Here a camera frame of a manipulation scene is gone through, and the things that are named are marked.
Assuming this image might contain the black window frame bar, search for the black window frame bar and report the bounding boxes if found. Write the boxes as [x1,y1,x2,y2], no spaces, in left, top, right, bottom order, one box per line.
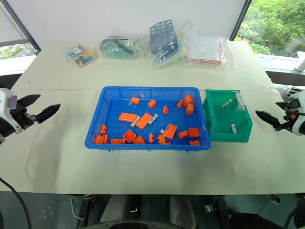
[229,0,253,42]
[0,1,42,52]

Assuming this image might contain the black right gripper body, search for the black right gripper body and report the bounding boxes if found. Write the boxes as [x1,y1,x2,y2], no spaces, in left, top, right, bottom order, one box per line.
[272,98,300,132]

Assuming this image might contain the blue perforated rack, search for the blue perforated rack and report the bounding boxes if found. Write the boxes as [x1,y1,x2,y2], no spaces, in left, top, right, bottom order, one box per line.
[149,19,180,57]

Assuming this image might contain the thin white cable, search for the thin white cable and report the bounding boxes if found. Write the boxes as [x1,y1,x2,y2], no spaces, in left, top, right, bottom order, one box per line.
[71,195,81,219]

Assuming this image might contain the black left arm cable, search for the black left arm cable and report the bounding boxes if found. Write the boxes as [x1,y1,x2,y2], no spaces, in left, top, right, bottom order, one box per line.
[0,177,32,229]

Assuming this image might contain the bag with green item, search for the bag with green item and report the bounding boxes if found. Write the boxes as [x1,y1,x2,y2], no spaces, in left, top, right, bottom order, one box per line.
[99,28,142,61]

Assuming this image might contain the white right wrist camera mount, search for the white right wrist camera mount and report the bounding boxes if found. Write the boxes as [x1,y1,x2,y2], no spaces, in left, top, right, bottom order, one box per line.
[285,89,305,137]

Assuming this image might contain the clear plastic bag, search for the clear plastic bag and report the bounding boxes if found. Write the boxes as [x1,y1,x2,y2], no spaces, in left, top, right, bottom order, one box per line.
[148,21,192,70]

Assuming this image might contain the bag of colourful bricks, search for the bag of colourful bricks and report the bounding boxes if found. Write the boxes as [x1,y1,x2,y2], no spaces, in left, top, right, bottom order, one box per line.
[64,43,97,69]

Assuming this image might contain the black table leg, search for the black table leg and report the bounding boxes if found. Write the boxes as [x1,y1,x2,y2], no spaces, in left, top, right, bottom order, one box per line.
[214,195,232,229]
[77,194,96,228]

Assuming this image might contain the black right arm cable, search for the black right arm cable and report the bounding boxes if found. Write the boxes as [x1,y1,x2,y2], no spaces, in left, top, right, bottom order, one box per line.
[283,194,305,229]

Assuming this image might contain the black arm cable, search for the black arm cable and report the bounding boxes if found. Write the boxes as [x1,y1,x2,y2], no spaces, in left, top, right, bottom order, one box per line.
[283,194,305,229]
[0,177,32,229]

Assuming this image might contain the clear label tag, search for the clear label tag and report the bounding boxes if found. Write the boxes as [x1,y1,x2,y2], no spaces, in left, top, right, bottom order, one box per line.
[235,93,246,111]

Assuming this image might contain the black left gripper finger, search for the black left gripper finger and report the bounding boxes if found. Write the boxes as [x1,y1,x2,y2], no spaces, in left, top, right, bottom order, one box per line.
[35,104,61,125]
[17,94,41,109]

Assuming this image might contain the blue plastic tray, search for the blue plastic tray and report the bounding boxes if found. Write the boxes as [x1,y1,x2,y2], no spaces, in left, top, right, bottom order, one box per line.
[84,86,212,152]

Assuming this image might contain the green plastic bin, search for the green plastic bin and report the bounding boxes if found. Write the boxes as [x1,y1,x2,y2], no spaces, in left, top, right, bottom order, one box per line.
[202,89,254,144]

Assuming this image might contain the white crumpled bag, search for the white crumpled bag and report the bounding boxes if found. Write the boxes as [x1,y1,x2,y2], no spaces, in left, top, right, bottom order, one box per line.
[271,83,293,101]

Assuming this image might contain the white cylindrical object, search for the white cylindrical object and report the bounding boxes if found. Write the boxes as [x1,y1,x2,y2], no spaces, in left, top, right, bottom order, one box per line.
[294,51,305,73]

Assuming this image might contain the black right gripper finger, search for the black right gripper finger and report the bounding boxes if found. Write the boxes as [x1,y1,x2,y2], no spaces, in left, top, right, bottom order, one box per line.
[275,101,290,111]
[255,110,281,127]

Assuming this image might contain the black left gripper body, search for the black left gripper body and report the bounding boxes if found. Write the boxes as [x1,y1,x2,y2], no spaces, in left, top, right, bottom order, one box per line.
[10,101,38,131]

